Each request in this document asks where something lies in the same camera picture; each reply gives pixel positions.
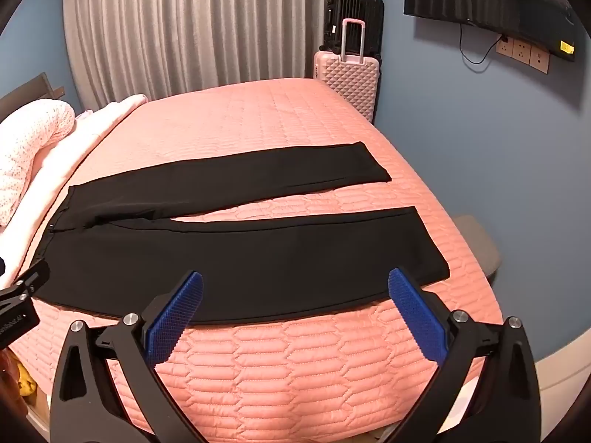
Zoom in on grey pleated curtain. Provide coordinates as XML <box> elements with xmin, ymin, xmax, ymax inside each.
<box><xmin>62</xmin><ymin>0</ymin><xmax>347</xmax><ymax>109</ymax></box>

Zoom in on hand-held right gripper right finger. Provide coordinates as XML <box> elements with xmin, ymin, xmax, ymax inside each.
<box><xmin>388</xmin><ymin>268</ymin><xmax>542</xmax><ymax>443</ymax></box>

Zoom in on pink suitcase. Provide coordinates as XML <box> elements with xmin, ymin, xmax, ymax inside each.
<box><xmin>313</xmin><ymin>18</ymin><xmax>382</xmax><ymax>124</ymax></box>

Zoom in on black pants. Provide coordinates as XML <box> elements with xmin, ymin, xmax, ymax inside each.
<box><xmin>34</xmin><ymin>141</ymin><xmax>451</xmax><ymax>326</ymax></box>

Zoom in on pink speckled pillow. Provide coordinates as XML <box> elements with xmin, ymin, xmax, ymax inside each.
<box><xmin>0</xmin><ymin>99</ymin><xmax>77</xmax><ymax>227</ymax></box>

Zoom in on black power cable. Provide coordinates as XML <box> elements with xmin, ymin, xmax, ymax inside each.
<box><xmin>459</xmin><ymin>22</ymin><xmax>509</xmax><ymax>64</ymax></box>

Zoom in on pale pink blanket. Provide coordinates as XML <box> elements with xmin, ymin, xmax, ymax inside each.
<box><xmin>0</xmin><ymin>93</ymin><xmax>148</xmax><ymax>296</ymax></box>

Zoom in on grey headboard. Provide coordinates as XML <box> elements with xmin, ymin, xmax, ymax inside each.
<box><xmin>0</xmin><ymin>72</ymin><xmax>65</xmax><ymax>111</ymax></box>

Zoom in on yellow cloth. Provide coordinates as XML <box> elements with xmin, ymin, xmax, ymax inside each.
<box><xmin>17</xmin><ymin>361</ymin><xmax>38</xmax><ymax>398</ymax></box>

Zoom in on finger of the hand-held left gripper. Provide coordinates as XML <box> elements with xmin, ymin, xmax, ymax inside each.
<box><xmin>0</xmin><ymin>258</ymin><xmax>49</xmax><ymax>308</ymax></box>

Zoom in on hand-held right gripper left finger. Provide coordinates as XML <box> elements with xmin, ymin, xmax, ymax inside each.
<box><xmin>50</xmin><ymin>271</ymin><xmax>213</xmax><ymax>443</ymax></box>

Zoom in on pink quilted bed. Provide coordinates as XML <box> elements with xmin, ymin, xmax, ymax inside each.
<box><xmin>9</xmin><ymin>78</ymin><xmax>504</xmax><ymax>443</ymax></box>

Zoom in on black suitcase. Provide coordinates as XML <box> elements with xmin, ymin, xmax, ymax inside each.
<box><xmin>323</xmin><ymin>0</ymin><xmax>384</xmax><ymax>54</ymax></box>

